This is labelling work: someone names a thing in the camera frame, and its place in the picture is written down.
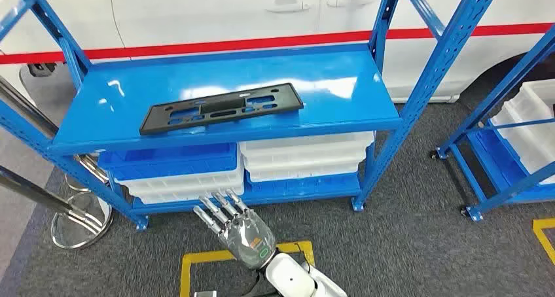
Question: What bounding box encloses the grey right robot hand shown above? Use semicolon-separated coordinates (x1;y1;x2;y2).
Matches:
192;190;277;271

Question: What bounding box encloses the black plastic plate bracket part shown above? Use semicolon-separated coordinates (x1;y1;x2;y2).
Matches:
139;82;304;136

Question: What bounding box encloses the large blue steel shelf rack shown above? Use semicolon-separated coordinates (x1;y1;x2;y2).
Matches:
0;0;504;232

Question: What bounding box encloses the blue shelf rack on casters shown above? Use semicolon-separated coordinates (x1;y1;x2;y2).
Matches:
431;24;555;223

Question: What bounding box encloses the yellow floor tape square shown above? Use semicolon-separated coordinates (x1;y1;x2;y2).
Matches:
179;241;316;297
532;218;555;266

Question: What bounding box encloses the blue plastic tray bin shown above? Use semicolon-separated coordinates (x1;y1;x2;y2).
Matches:
243;172;363;197
98;142;238;182

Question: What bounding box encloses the white car with red stripe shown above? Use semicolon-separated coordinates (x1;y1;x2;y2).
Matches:
0;0;555;104

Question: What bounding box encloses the deep blue plastic crate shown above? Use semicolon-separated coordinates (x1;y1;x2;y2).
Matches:
467;128;555;201

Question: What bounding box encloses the deep white plastic crate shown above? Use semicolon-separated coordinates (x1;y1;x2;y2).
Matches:
491;99;555;185
518;79;555;129

